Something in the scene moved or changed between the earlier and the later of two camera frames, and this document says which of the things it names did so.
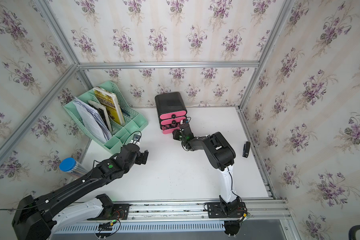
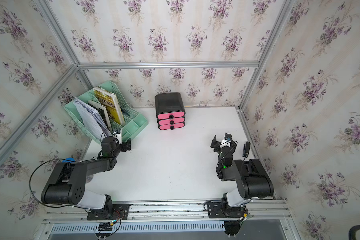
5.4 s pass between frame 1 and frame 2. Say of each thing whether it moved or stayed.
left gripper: moved
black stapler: stayed
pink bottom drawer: moved
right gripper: moved
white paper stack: stayed
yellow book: stayed
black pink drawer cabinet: stayed
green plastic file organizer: stayed
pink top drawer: stayed
